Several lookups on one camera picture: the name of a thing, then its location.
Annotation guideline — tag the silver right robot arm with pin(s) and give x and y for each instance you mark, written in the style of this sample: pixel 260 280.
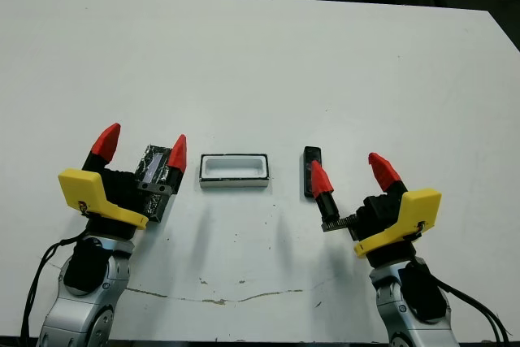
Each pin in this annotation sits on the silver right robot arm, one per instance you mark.
pixel 406 314

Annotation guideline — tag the black box lid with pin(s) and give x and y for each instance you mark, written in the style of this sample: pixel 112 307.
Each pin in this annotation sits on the black box lid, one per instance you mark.
pixel 153 164

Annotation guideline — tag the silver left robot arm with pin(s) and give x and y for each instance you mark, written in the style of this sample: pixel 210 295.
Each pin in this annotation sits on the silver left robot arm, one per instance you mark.
pixel 85 310

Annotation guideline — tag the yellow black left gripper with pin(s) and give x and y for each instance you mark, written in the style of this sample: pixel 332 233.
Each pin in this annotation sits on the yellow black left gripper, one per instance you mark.
pixel 85 186

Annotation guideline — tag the black slim camera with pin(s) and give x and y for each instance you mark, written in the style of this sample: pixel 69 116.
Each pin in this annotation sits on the black slim camera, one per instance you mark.
pixel 312 154

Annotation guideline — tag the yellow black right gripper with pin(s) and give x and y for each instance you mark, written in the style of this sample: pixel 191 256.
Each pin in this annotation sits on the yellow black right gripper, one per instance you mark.
pixel 418 209

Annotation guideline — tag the white-lined black box base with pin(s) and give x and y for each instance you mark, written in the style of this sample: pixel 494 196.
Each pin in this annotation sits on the white-lined black box base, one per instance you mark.
pixel 233 182

